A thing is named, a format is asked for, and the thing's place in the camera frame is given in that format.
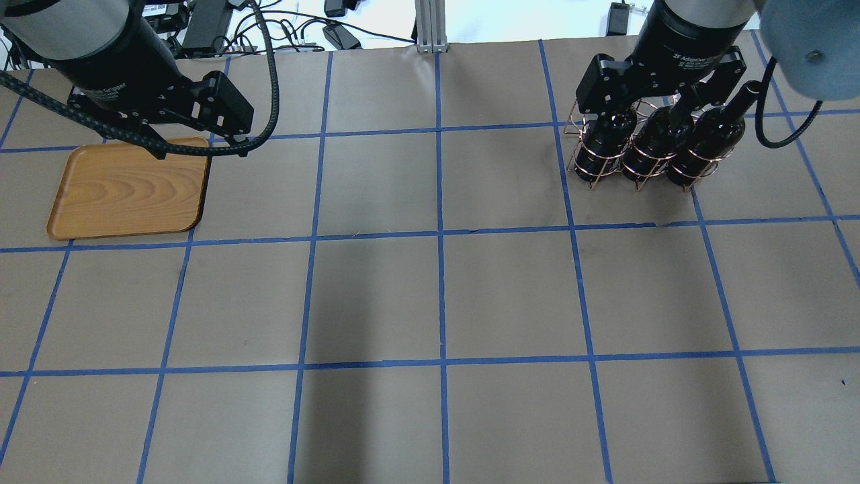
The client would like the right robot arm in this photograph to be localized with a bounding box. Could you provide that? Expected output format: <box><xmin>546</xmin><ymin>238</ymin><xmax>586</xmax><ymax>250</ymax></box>
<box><xmin>576</xmin><ymin>1</ymin><xmax>859</xmax><ymax>116</ymax></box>

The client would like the copper wire bottle basket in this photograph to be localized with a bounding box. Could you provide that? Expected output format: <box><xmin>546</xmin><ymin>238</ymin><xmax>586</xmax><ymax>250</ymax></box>
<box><xmin>567</xmin><ymin>101</ymin><xmax>746</xmax><ymax>191</ymax></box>

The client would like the wooden tray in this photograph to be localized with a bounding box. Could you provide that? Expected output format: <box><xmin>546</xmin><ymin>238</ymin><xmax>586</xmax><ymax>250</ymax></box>
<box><xmin>46</xmin><ymin>142</ymin><xmax>211</xmax><ymax>240</ymax></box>

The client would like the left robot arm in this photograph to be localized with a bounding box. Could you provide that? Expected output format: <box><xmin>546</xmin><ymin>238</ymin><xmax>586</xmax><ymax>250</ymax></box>
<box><xmin>2</xmin><ymin>1</ymin><xmax>277</xmax><ymax>159</ymax></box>

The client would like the black wine bottle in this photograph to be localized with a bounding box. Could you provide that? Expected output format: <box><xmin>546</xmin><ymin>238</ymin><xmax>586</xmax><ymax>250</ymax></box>
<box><xmin>621</xmin><ymin>104</ymin><xmax>695</xmax><ymax>184</ymax></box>
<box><xmin>572</xmin><ymin>106</ymin><xmax>638</xmax><ymax>185</ymax></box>
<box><xmin>666</xmin><ymin>80</ymin><xmax>762</xmax><ymax>189</ymax></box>

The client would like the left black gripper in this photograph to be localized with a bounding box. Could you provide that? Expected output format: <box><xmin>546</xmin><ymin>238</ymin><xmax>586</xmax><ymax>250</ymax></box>
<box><xmin>40</xmin><ymin>19</ymin><xmax>254</xmax><ymax>161</ymax></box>

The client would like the aluminium frame post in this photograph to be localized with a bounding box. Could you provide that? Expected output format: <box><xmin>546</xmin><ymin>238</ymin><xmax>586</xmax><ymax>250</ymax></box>
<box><xmin>415</xmin><ymin>0</ymin><xmax>449</xmax><ymax>53</ymax></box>

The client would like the black power adapter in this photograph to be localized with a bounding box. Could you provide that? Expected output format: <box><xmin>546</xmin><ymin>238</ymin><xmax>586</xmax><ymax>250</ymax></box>
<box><xmin>322</xmin><ymin>24</ymin><xmax>363</xmax><ymax>51</ymax></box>

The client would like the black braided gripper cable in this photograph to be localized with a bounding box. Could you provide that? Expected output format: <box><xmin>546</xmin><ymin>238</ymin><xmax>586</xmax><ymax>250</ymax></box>
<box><xmin>0</xmin><ymin>0</ymin><xmax>280</xmax><ymax>159</ymax></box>

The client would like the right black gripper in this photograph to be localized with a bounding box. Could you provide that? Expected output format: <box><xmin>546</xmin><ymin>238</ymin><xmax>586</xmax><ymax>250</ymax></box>
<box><xmin>576</xmin><ymin>1</ymin><xmax>748</xmax><ymax>125</ymax></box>

